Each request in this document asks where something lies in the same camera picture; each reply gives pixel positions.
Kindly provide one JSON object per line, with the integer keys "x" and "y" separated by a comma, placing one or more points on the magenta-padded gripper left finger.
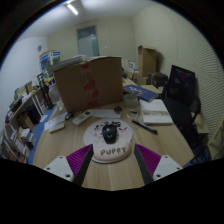
{"x": 77, "y": 161}

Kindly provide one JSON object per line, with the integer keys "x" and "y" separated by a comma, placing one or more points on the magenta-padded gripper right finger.
{"x": 151, "y": 161}

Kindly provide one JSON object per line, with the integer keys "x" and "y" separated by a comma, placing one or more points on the black computer mouse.
{"x": 109, "y": 133}

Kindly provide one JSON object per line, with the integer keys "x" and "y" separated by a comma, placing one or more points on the white puppy print mouse pad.
{"x": 95, "y": 133}

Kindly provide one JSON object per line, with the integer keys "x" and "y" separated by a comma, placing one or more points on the black marker pen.
{"x": 145, "y": 126}

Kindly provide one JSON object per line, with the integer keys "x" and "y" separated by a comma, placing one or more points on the small white flat case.
{"x": 57, "y": 127}

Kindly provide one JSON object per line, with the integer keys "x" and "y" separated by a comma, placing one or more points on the white remote control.
{"x": 82, "y": 118}

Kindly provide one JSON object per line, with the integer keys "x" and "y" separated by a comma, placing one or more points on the white paper sheet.
{"x": 105, "y": 113}
{"x": 55, "y": 121}

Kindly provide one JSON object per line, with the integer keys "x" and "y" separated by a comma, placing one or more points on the small black clip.
{"x": 118, "y": 109}
{"x": 69, "y": 116}

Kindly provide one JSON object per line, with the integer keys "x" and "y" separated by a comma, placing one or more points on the white closed book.
{"x": 156, "y": 111}

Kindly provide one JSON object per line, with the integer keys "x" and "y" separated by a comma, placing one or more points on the low shelf with books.
{"x": 16, "y": 143}

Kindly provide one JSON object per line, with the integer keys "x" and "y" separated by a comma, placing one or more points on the clear plastic cup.
{"x": 130, "y": 100}

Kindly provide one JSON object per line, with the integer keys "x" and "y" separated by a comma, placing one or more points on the blue book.
{"x": 141, "y": 92}

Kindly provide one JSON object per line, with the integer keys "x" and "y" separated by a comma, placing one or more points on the light wooden chair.
{"x": 217, "y": 136}

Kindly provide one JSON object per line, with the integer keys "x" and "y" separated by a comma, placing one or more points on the large brown cardboard box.
{"x": 73, "y": 86}

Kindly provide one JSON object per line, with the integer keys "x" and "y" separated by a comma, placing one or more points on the cluttered wooden side desk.
{"x": 26, "y": 100}

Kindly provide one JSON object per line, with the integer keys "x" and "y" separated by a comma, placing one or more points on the black office chair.
{"x": 181, "y": 86}

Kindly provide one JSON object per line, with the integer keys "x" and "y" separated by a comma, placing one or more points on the dark suitcase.
{"x": 157, "y": 79}

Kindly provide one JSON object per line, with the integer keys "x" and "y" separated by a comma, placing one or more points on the tall open cardboard box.
{"x": 148, "y": 61}

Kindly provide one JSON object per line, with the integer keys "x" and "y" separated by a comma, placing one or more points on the blue and white cabinet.
{"x": 48, "y": 60}

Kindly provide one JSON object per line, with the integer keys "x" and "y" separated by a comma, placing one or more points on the grey glass door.
{"x": 88, "y": 41}

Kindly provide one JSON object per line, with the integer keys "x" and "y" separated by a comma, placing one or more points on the ceiling tube light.
{"x": 72, "y": 9}

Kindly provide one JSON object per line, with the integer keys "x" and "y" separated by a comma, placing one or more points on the round wall clock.
{"x": 39, "y": 48}

